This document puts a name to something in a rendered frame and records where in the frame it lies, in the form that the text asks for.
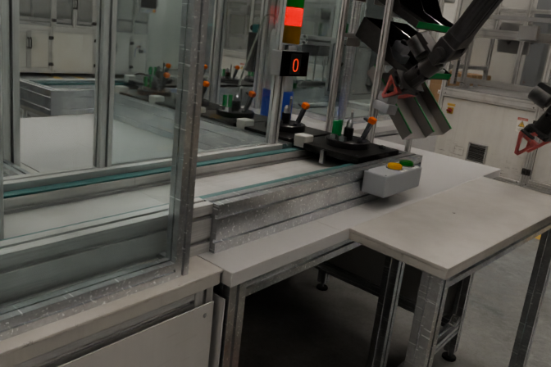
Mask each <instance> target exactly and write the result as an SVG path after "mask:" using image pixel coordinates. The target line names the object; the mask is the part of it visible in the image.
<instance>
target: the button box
mask: <svg viewBox="0 0 551 367"><path fill-rule="evenodd" d="M421 169H422V167H421V166H419V165H413V166H405V165H403V167H402V169H401V170H395V169H390V168H389V167H387V165H383V166H380V167H376V168H372V169H369V170H364V175H363V181H362V192H365V193H369V194H371V195H374V196H377V197H382V198H385V197H388V196H391V195H394V194H396V193H400V192H403V191H406V190H408V189H411V188H415V187H418V186H419V182H420V177H421Z"/></svg>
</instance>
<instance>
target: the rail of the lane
mask: <svg viewBox="0 0 551 367"><path fill-rule="evenodd" d="M400 160H409V161H413V163H414V165H419V166H421V161H422V155H418V154H415V153H411V152H408V153H404V154H400V155H397V156H390V157H389V154H383V155H379V156H377V157H376V160H374V161H368V162H364V163H360V164H356V165H350V166H346V167H342V168H338V169H334V170H327V171H324V172H320V173H316V174H310V175H306V176H302V177H298V178H294V179H287V180H284V181H280V182H276V183H269V184H266V185H262V186H258V187H254V188H247V189H244V190H239V191H236V192H232V193H226V194H221V195H218V196H214V197H207V198H204V199H203V200H204V201H205V202H206V201H208V202H211V203H213V210H212V214H210V217H212V228H211V237H210V238H208V239H207V240H208V241H209V242H210V247H209V251H210V252H211V253H213V254H215V253H218V252H220V251H224V250H227V249H230V248H232V247H237V246H239V245H242V244H245V243H247V242H251V241H254V240H257V239H259V238H264V237H266V236H269V235H272V234H274V233H279V232H281V231H284V230H286V229H290V228H293V227H295V226H298V225H301V224H305V223H307V222H310V221H313V220H317V219H320V218H322V217H325V216H328V215H332V214H334V213H337V212H340V211H344V210H347V209H349V208H352V207H355V206H359V205H361V204H364V203H367V202H370V201H373V200H376V199H378V198H380V197H377V196H374V195H371V194H369V193H365V192H362V181H363V175H364V170H369V169H372V168H376V167H380V166H383V165H388V163H390V162H394V163H396V162H399V161H400Z"/></svg>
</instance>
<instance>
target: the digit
mask: <svg viewBox="0 0 551 367"><path fill-rule="evenodd" d="M301 59H302V54H297V53H292V54H291V62H290V68H289V74H290V75H299V73H300V66H301Z"/></svg>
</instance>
